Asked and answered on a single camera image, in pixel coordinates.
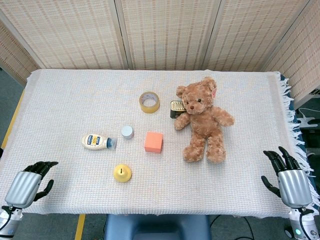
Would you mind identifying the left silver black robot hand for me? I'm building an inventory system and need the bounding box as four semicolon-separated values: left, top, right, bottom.
4;161;59;209

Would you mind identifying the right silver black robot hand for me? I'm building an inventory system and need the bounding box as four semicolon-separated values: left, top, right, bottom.
260;146;314;208

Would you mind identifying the brown plush teddy bear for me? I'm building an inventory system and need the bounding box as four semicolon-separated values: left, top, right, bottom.
173;76;236;164

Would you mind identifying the yellow toy pear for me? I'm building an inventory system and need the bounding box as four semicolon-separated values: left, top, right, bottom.
113;163;133;184

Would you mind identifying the white power strip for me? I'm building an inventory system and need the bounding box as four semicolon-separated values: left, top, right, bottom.
297;107;320;129

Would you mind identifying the mayonnaise squeeze bottle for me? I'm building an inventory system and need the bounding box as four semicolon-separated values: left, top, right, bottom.
80;133;118;151

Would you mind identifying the white woven tablecloth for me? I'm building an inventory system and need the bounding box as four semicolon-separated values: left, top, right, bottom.
0;68;320;220

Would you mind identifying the small white jar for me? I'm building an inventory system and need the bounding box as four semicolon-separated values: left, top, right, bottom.
121;125;134;140

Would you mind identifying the orange foam cube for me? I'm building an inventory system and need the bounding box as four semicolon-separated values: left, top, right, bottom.
144;131;164;153

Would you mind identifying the black gold tin can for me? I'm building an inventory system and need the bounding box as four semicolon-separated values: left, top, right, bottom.
169;99;187;120

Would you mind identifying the yellow packing tape roll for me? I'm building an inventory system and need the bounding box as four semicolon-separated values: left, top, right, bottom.
138;91;160;114

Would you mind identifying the woven folding screen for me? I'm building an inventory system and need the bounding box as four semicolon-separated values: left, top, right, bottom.
0;0;320;101

